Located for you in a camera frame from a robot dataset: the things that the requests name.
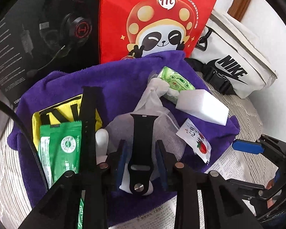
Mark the newspaper sheet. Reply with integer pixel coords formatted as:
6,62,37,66
114,147,256,229

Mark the person's right hand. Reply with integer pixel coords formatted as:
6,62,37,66
265,178,276,207

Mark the white mesh drawstring bag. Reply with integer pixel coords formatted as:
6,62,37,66
104,110,188,162

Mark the red Haidilao paper bag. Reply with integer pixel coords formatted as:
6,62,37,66
99,0,216,63

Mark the green tissue pack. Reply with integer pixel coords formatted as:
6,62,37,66
157,66,195,104

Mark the long black watch strap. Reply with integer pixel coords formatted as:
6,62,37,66
79,85,104,172

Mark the black headset box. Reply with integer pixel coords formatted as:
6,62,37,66
0,0,100,106

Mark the wooden door frame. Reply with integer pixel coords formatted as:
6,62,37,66
228,0,251,22

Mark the yellow black pouch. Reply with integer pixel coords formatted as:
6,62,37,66
31,94,103,151

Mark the purple towel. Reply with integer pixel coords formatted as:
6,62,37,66
7,51,240,226

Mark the white sponge block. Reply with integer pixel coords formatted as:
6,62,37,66
176,90,229,126

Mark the white Nike waist bag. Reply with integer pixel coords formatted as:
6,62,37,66
186,10,277,99

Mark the white ketchup sachet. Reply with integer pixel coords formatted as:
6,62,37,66
176,118,212,163

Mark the green wet wipe packet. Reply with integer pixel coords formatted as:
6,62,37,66
37,120,85,229

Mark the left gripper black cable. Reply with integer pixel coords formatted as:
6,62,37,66
0,96,50,191

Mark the short black watch strap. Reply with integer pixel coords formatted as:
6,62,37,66
127,113,159,195

